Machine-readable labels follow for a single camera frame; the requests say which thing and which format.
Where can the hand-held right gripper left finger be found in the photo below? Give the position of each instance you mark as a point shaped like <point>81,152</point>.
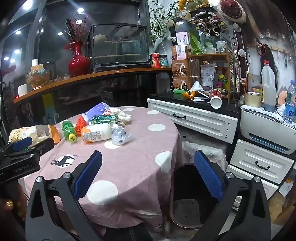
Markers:
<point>89,173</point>

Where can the white paper roll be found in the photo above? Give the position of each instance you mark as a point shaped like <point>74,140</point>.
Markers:
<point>22,90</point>
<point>34,62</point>

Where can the sunflower bouquet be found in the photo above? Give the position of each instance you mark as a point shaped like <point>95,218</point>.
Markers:
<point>192,4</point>

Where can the wooden counter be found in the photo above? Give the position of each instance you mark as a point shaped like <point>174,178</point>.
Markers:
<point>92,75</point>

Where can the glass bowl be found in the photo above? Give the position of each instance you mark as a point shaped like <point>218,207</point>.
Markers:
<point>208,51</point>

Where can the clear plastic cup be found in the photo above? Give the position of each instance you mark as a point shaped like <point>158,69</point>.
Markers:
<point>220,47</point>

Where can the lace covered stool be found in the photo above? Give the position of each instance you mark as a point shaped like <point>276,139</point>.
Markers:
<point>203,150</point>

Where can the red ceramic vase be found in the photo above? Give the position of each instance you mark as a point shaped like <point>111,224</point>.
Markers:
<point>78,62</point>

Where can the green roll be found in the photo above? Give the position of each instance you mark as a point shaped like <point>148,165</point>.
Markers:
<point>179,91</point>

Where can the yellow green bottle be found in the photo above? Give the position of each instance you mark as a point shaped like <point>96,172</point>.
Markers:
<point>223,82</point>

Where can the hanging black hair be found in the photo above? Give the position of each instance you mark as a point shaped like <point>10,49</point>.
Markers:
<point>270,60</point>

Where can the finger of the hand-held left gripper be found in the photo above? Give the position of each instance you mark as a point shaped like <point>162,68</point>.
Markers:
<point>23,142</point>
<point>45,144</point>

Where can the white paper cup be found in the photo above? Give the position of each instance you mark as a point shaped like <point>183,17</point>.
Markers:
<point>216,103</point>

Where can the tan cardboard box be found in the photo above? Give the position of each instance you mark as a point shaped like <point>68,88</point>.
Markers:
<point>39,68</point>

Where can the crushed clear plastic bottle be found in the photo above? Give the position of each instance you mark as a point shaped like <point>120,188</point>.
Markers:
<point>119,136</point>

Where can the beige orange snack bag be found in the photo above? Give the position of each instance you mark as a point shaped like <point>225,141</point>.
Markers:
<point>41,132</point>

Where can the white label package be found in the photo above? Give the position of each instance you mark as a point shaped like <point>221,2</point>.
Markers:
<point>207,75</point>

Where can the glass jar blue pattern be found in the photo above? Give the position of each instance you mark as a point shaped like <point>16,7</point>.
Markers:
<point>163,61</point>

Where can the small glass lidded jar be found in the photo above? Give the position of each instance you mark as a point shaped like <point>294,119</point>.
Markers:
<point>66,77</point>
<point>57,78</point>

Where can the brown coffee box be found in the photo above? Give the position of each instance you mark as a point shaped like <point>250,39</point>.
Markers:
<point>180,69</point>
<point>180,83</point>

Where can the green drink carton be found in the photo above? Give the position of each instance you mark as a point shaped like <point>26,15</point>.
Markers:
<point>104,119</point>

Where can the hanging brown hair bundle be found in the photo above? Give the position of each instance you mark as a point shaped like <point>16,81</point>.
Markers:
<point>259,18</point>

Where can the lion dance head ornament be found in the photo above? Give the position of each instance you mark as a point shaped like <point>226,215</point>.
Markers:
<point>208,23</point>

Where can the white card orange print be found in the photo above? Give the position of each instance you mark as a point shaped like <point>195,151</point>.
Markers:
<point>285,187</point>

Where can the dark brown waste bin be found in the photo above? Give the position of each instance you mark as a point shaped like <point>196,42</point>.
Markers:
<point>185,185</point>

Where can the pink picture card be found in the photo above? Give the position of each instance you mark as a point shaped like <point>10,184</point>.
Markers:
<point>183,38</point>

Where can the large clear bottle red cap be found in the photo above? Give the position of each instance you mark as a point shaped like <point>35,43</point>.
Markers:
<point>268,90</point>

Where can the white lotion bottle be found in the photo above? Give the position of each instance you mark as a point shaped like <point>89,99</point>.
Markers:
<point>99,133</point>

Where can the white plastic bag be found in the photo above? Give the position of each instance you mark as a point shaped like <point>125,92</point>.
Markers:
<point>113,111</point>

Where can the glass display case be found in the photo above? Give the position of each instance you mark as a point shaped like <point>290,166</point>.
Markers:
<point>120,46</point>

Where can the white printer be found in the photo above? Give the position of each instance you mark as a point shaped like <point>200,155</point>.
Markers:
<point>261,129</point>

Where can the red berry branches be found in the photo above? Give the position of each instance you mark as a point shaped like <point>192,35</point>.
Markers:
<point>79,25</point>

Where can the water bottle blue label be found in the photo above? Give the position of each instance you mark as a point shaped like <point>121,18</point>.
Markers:
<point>290,106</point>

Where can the red knit hat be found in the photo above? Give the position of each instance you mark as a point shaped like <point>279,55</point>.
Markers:
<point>231,10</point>

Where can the golden lotus bowl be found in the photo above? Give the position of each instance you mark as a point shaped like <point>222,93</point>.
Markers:
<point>37,78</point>

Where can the small white plant vase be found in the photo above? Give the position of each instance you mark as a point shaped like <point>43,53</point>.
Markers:
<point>151,49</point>

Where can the green bamboo plant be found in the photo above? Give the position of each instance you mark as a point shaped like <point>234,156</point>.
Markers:
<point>159,20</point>

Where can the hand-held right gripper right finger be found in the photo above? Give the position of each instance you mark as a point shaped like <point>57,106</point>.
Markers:
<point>208,173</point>

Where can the purple plastic packet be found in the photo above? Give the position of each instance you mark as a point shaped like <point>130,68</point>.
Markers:
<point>98,109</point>

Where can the pink polka dot tablecloth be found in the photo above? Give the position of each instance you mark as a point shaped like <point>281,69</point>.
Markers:
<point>129,166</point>

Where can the person's left hand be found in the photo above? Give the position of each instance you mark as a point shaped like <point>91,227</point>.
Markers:
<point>9,204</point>

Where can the orange plastic toy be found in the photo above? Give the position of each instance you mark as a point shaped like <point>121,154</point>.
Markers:
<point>189,95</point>

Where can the bamboo shelf rack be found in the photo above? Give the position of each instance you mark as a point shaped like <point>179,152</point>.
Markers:
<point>208,56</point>

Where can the red paper cup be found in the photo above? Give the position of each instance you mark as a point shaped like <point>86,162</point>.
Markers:
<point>215,93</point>

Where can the green plastic bottle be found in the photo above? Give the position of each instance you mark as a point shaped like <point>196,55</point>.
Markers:
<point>67,128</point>

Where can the white face mask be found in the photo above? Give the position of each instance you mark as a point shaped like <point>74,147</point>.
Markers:
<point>196,87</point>

